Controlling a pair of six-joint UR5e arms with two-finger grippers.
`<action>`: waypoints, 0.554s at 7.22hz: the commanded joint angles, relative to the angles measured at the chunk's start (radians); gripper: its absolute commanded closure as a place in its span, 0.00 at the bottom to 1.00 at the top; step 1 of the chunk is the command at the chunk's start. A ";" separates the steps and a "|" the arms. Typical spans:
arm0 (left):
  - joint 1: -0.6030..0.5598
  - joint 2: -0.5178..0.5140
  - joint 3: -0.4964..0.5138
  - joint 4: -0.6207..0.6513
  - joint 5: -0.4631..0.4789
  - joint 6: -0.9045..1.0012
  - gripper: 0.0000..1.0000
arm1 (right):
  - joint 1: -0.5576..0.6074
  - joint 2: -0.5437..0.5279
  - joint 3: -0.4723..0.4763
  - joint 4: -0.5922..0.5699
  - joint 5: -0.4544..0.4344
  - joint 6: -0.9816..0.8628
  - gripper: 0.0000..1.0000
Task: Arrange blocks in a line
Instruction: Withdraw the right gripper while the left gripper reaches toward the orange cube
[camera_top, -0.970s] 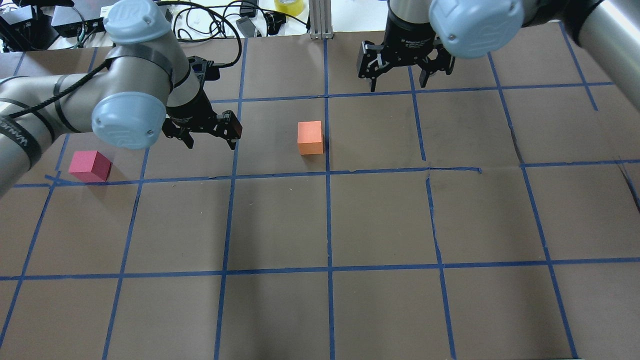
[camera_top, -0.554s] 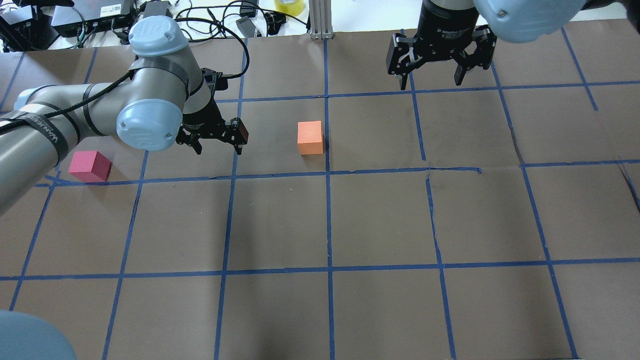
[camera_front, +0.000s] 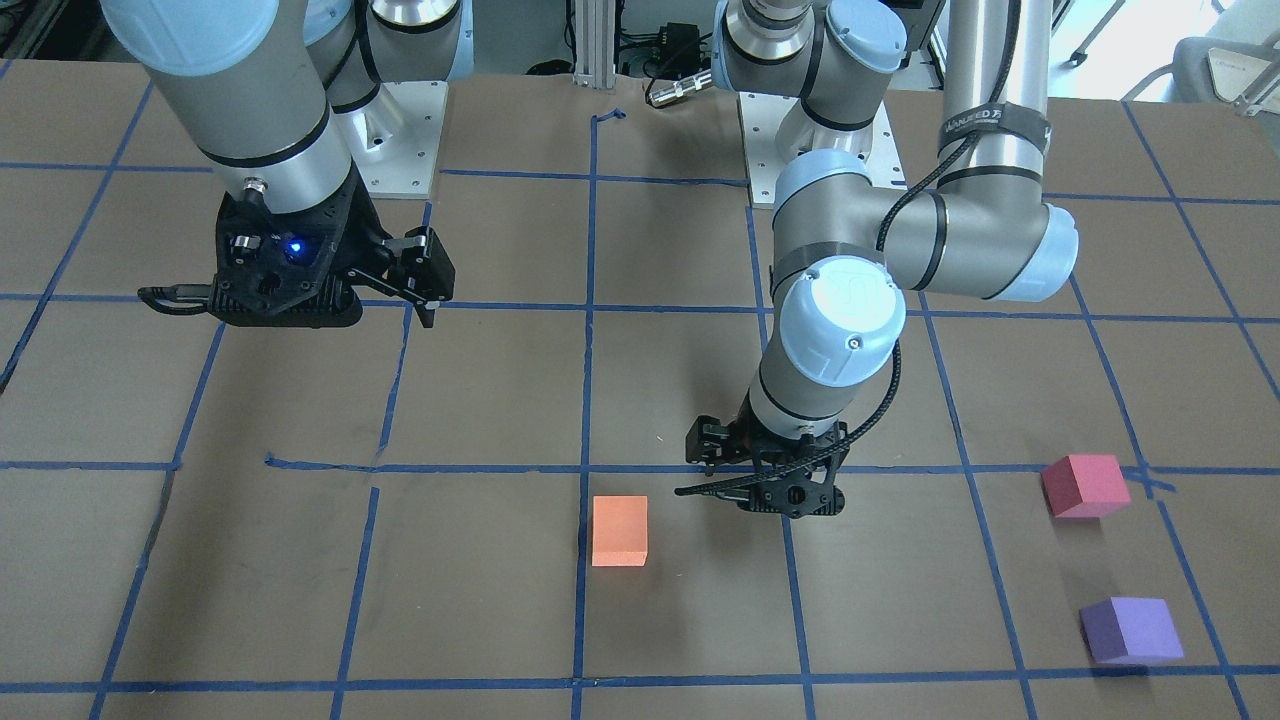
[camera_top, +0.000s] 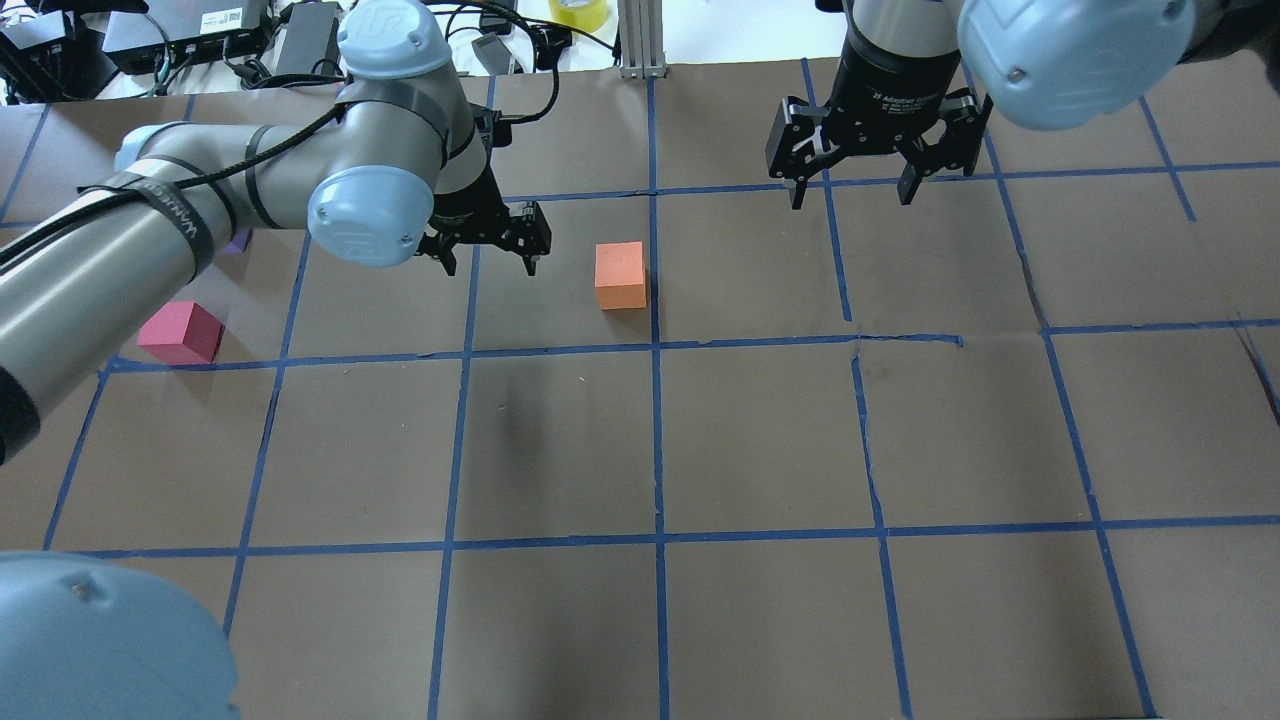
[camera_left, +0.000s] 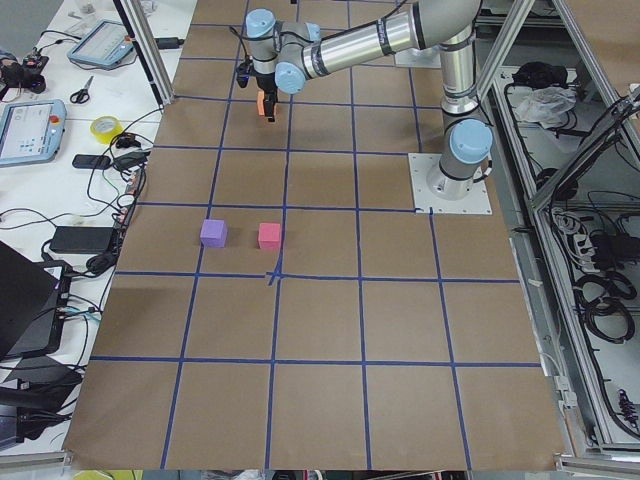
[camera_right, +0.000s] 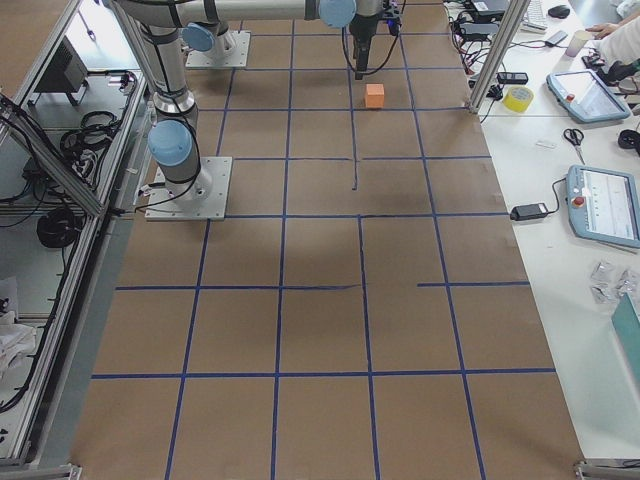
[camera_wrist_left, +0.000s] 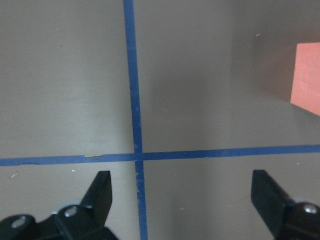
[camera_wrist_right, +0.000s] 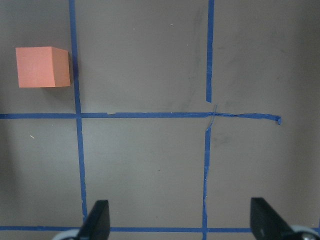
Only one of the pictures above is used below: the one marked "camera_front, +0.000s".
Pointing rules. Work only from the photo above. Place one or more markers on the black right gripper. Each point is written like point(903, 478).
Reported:
point(364, 237)

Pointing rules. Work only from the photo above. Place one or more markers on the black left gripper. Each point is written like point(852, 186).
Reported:
point(741, 441)

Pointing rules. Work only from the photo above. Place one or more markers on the orange foam block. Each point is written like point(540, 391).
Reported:
point(619, 531)

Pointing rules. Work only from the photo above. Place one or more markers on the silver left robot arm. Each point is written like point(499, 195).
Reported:
point(846, 251)

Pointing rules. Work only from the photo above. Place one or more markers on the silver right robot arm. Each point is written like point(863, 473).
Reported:
point(290, 102)

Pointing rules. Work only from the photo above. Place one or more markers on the silver metal connector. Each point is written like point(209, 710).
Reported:
point(680, 90)

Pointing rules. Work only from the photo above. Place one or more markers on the black power adapter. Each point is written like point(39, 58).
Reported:
point(678, 43)

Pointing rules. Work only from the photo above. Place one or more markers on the pink foam block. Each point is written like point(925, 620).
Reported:
point(1084, 486)

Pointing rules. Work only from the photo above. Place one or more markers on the purple foam block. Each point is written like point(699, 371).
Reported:
point(1131, 631)

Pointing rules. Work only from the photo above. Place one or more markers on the grey chair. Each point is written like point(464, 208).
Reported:
point(1205, 69)

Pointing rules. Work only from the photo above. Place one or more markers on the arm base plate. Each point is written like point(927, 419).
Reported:
point(395, 138)
point(766, 154)

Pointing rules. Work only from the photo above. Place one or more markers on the aluminium profile post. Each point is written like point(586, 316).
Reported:
point(594, 44)

